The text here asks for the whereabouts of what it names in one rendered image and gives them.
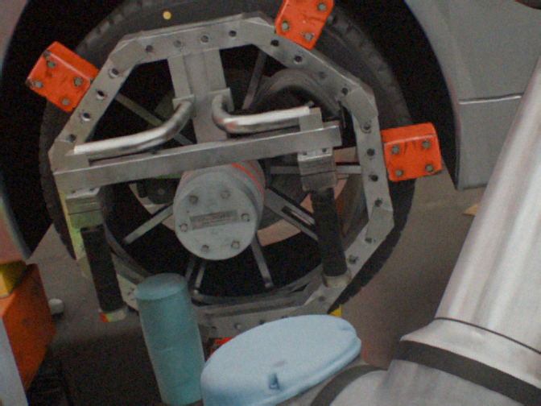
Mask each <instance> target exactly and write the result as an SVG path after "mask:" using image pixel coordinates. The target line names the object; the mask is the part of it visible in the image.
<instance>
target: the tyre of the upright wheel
mask: <svg viewBox="0 0 541 406"><path fill-rule="evenodd" d="M282 3H283V0H125V1H124V2H123V3H121V4H120V5H119V6H117V7H116V8H115V9H114V10H113V11H112V12H111V13H110V14H109V15H108V16H107V17H105V18H104V19H103V20H102V21H101V22H100V23H99V24H98V25H97V26H96V27H95V28H94V29H92V30H91V32H90V33H88V34H87V35H86V37H85V38H84V39H83V40H82V41H81V42H80V44H79V45H78V46H77V47H76V50H75V51H74V53H75V54H77V55H78V56H79V57H81V58H82V59H84V60H86V61H87V62H89V63H90V64H91V65H93V66H94V67H96V68H98V69H99V70H100V71H101V69H102V68H103V66H104V64H105V62H106V61H107V60H108V59H109V57H108V56H109V54H110V53H111V52H112V51H113V50H114V49H115V48H116V46H117V44H118V42H119V41H120V40H121V39H122V38H123V37H124V36H125V35H129V34H134V33H138V32H140V31H151V30H155V29H160V28H165V27H173V26H178V25H183V24H187V23H195V22H200V21H205V20H210V19H218V18H222V17H227V16H231V15H239V14H241V13H242V12H245V13H249V12H254V11H259V10H260V11H261V12H262V13H264V14H265V15H267V16H269V17H270V18H272V19H275V18H276V16H277V14H278V12H279V9H280V7H281V5H282ZM314 48H315V49H316V50H317V51H319V52H320V53H322V54H323V55H325V56H327V57H328V58H329V59H330V60H332V61H333V62H335V63H336V64H338V65H339V66H341V67H342V68H343V69H345V70H346V71H348V72H349V73H351V74H352V75H354V76H355V77H356V78H358V77H359V78H360V79H361V81H362V82H364V83H365V84H367V85H368V86H369V87H370V88H372V90H373V93H374V99H375V104H376V106H377V110H378V125H379V130H380V131H384V130H389V129H394V128H399V127H404V126H412V122H411V116H410V114H409V112H408V108H407V104H406V102H405V99H404V96H403V93H402V90H401V88H400V86H399V82H398V80H397V77H396V75H395V73H394V70H393V68H392V65H391V63H390V61H389V59H388V57H387V56H386V53H385V52H384V50H383V48H382V46H381V45H380V43H379V42H378V41H377V40H376V39H375V36H374V35H373V33H372V32H371V31H370V29H369V28H368V27H365V24H364V23H363V22H362V21H361V20H360V19H359V18H358V17H357V16H356V15H354V14H353V12H352V11H351V10H350V9H349V8H348V7H347V6H346V5H345V4H344V3H340V2H339V0H335V3H334V5H333V7H332V9H331V11H330V13H329V15H328V18H327V20H326V22H325V24H324V26H323V28H322V30H321V32H320V35H319V37H318V39H317V41H316V43H315V45H314ZM46 107H47V108H46V109H45V111H44V114H43V120H44V121H43V122H42V125H41V130H40V132H41V133H42V134H41V135H40V137H39V148H40V151H39V161H40V162H41V163H40V164H39V173H40V174H41V175H42V176H41V177H40V180H41V185H42V189H43V190H44V192H43V196H44V200H45V202H47V203H48V204H47V210H48V212H49V215H50V218H51V219H52V220H54V222H53V225H54V227H55V229H56V232H57V234H60V240H61V241H62V243H63V244H64V245H67V246H66V250H67V251H68V253H69V254H70V255H71V257H72V259H74V260H76V254H75V251H74V247H73V244H72V239H71V236H70V233H69V229H68V224H67V221H66V217H65V215H64V209H63V206H62V203H61V199H60V195H59V193H58V192H57V191H56V186H55V183H54V180H53V177H52V174H53V171H52V170H51V166H52V165H51V162H50V159H49V155H48V152H49V151H50V149H51V148H52V146H53V144H54V143H55V139H56V137H57V136H58V135H59V134H60V132H61V131H62V130H63V129H64V127H65V126H66V124H67V122H68V120H69V119H70V118H71V117H72V115H73V114H69V113H68V112H66V111H64V110H62V109H61V108H60V107H59V106H57V105H55V104H54V103H52V102H50V101H49V100H47V105H46ZM415 181H416V178H414V179H409V180H399V181H394V182H389V181H387V183H388V188H389V194H390V200H391V204H392V208H393V219H394V227H393V229H392V230H391V231H390V233H389V234H388V235H387V236H386V240H385V241H382V242H381V244H380V245H379V246H378V248H377V249H376V250H375V251H374V253H373V254H372V255H371V256H370V257H369V258H368V260H367V261H366V262H365V264H364V265H363V266H362V267H361V269H360V270H359V272H358V273H357V274H356V275H355V276H354V277H353V279H352V282H351V283H350V284H348V285H347V286H346V288H345V289H344V290H343V292H342V293H341V294H340V295H339V296H338V297H337V299H336V300H335V301H334V303H333V304H332V305H331V307H330V308H329V309H328V311H327V314H330V313H331V312H333V311H335V310H336V309H338V308H340V305H343V304H345V303H346V302H348V301H349V299H350V297H354V296H356V295H357V294H358V293H359V292H360V291H361V287H365V286H366V285H367V284H368V283H369V282H370V281H371V280H372V279H373V278H374V274H377V273H378V272H379V270H380V269H381V268H382V266H383V262H386V261H387V260H388V258H389V257H390V255H391V253H392V251H393V247H395V246H396V244H397V243H398V241H399V239H400V236H401V234H402V233H401V231H402V230H403V229H404V227H405V225H406V223H407V219H408V216H407V215H408V214H409V213H410V210H411V205H412V200H411V199H412V198H413V196H414V192H415Z"/></svg>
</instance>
